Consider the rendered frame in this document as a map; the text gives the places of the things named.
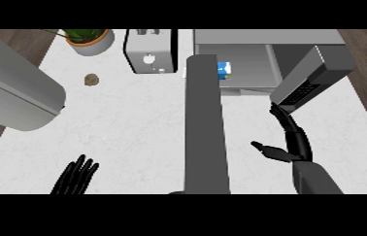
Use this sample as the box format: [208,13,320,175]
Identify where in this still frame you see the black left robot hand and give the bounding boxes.
[49,153,100,195]

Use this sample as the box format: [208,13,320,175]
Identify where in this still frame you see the blue and white milk carton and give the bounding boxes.
[217,61,234,81]

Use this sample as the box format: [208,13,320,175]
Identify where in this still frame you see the dark grey microwave door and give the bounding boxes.
[168,53,233,195]

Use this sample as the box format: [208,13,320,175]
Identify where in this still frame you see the large rounded grey appliance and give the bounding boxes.
[0,40,68,133]

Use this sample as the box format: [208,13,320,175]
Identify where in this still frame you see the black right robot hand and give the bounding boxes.
[249,102,314,163]

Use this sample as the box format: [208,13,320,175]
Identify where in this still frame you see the grey microwave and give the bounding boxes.
[192,29,357,114]

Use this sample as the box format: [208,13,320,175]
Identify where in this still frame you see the small brown round object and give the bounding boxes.
[83,73,100,86]

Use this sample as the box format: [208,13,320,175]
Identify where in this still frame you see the potted green plant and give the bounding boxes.
[44,29,117,57]

